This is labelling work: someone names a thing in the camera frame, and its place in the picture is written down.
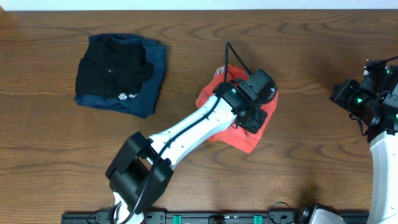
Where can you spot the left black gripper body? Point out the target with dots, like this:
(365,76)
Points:
(254,119)

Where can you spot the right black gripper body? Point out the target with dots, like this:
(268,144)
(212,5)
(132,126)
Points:
(352,98)

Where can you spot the red t-shirt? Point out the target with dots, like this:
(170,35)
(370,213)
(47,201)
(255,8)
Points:
(236,137)

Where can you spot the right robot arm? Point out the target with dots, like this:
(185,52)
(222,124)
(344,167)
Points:
(373,103)

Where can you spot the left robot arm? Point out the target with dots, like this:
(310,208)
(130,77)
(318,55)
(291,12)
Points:
(143,167)

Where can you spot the navy blue folded garment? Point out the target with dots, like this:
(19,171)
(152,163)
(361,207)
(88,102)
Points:
(140,104)

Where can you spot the black folded polo shirt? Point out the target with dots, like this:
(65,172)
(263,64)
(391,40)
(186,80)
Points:
(110,68)

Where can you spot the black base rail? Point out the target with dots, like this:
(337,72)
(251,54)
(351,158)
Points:
(101,217)

